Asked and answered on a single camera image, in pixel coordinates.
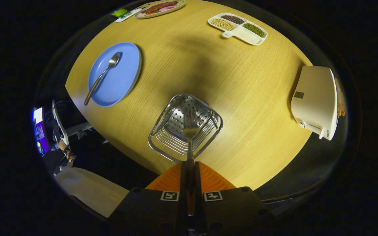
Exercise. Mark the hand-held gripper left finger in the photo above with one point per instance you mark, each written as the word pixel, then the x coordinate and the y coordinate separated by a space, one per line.
pixel 153 213

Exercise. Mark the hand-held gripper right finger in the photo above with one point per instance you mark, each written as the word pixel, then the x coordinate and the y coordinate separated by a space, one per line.
pixel 231 213

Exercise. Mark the white laptop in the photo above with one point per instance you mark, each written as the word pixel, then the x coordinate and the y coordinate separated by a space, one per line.
pixel 59 127

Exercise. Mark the blue plate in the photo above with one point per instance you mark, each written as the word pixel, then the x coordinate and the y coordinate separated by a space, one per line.
pixel 123 75

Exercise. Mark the white toaster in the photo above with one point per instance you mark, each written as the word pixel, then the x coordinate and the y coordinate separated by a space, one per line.
pixel 313 98

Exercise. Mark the computer monitor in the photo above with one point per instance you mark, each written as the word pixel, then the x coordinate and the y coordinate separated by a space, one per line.
pixel 39 127

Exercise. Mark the toast slice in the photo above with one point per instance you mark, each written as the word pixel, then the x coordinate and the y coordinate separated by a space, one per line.
pixel 341 108

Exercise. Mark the white divided bean dish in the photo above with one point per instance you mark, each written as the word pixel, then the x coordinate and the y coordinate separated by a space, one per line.
pixel 241 32

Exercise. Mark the white square coaster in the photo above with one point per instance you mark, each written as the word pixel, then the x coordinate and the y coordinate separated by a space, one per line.
pixel 133 14

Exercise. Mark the green label water bottle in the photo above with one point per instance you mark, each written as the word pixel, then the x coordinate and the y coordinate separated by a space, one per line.
pixel 120 12

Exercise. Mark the round plate with steak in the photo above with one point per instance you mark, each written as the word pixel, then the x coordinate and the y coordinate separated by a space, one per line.
pixel 159 8

